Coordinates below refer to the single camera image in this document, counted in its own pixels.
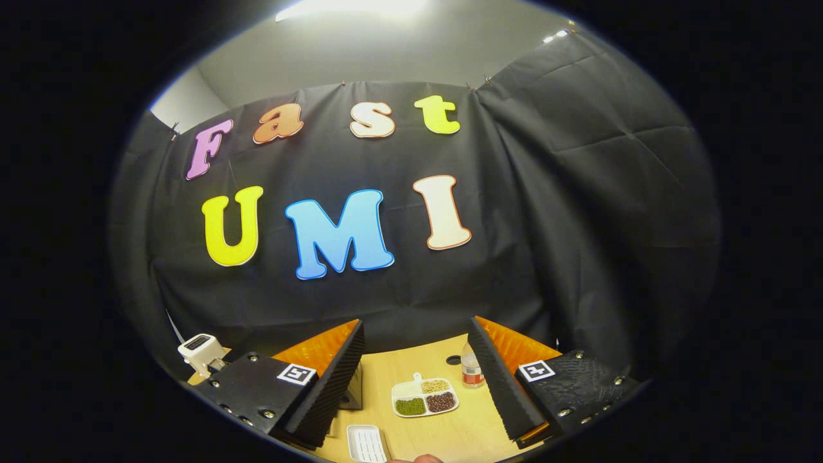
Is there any white toaster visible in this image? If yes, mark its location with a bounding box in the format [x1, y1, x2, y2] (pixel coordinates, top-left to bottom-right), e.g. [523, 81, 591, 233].
[177, 333, 227, 379]

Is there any black backdrop cloth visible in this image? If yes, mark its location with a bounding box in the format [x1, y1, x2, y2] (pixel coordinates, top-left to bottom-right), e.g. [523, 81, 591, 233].
[109, 29, 721, 386]

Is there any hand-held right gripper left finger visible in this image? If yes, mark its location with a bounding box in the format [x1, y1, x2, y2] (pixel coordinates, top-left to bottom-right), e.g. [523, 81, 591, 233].
[192, 318, 367, 450]

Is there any large ceiling light panel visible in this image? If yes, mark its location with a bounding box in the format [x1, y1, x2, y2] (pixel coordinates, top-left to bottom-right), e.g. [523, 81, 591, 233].
[276, 0, 428, 21]

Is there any black electric oven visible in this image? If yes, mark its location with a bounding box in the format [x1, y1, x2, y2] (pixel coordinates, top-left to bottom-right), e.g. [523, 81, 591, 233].
[222, 344, 364, 412]

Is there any small white ribbed tray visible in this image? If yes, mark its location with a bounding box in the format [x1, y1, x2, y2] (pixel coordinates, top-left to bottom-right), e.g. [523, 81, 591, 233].
[346, 424, 390, 463]

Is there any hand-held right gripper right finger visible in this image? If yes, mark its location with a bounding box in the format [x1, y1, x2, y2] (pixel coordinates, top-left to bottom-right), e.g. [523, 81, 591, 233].
[466, 316, 645, 450]

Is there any clear bottle with red label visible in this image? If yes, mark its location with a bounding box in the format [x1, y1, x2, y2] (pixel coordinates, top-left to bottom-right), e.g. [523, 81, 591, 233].
[460, 343, 486, 389]

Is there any white divided dish of beans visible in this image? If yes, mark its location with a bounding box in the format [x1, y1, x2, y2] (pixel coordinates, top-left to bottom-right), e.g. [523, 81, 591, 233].
[391, 372, 460, 419]

